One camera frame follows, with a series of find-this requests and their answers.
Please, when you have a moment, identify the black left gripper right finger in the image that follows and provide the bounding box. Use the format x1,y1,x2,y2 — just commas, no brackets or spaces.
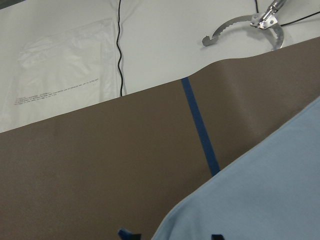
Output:
211,234,225,240

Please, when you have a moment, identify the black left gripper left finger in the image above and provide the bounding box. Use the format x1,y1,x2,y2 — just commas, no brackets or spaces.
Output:
128,234,142,240

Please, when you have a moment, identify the light blue t-shirt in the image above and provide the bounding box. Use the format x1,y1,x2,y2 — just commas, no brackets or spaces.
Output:
153,99,320,240

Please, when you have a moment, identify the clear plastic bag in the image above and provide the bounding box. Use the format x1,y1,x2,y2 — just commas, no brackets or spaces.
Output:
0,18,120,132

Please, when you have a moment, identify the metal clamp tool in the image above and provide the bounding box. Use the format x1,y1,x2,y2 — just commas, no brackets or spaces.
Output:
202,0,287,51

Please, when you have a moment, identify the thin black cable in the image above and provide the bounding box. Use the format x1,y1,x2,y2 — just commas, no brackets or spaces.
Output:
253,0,320,27
115,0,126,97

